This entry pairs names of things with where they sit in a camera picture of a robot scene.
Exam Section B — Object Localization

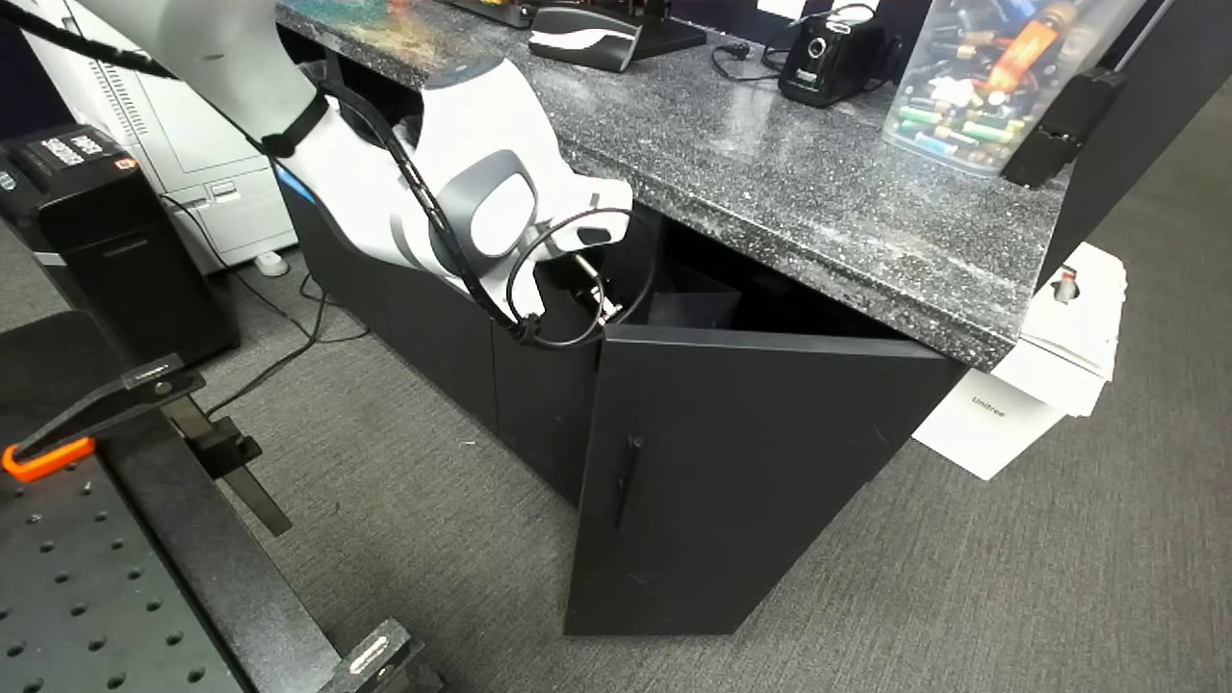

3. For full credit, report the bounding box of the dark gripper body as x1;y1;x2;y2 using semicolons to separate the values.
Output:
533;246;634;344

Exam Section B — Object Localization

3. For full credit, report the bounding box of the black cabinet door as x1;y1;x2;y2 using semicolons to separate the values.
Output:
561;321;974;638

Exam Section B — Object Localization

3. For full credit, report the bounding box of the black cabinet body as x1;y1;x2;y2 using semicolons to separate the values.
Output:
290;188;958;514

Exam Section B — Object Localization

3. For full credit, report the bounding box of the white drawer cabinet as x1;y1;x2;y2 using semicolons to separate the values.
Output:
21;0;303;276

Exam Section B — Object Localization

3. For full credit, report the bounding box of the speckled granite countertop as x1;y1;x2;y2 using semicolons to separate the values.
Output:
272;0;1078;375

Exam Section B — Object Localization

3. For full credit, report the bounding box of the black monitor base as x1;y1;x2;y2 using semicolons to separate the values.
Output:
633;0;711;62

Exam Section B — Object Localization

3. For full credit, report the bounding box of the black pencil sharpener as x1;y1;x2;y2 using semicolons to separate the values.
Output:
776;0;895;112

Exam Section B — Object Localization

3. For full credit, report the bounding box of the white flat carton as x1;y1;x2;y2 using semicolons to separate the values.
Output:
909;367;1059;484

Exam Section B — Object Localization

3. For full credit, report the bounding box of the black computer tower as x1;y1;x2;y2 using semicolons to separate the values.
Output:
0;119;248;378

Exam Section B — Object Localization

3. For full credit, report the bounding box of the clear box with colourful contents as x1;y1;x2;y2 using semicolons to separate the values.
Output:
883;0;1150;176

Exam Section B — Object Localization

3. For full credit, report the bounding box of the white box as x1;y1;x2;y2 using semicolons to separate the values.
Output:
995;238;1135;425

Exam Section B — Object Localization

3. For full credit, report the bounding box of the small black box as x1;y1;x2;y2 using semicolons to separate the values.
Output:
996;62;1128;192

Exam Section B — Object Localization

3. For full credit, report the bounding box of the perforated metal breadboard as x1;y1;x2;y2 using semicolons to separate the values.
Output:
0;452;252;693

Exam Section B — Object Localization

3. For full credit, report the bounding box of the tall black furniture panel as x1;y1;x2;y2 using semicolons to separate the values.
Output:
1035;0;1232;289

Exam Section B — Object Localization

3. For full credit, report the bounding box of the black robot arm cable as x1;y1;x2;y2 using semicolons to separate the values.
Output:
0;0;645;353

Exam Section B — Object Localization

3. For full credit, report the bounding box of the black door handle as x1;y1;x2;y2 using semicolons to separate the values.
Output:
609;433;650;537

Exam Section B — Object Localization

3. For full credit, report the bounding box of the thin black floor cable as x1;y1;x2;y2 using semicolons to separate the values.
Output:
201;261;378;425

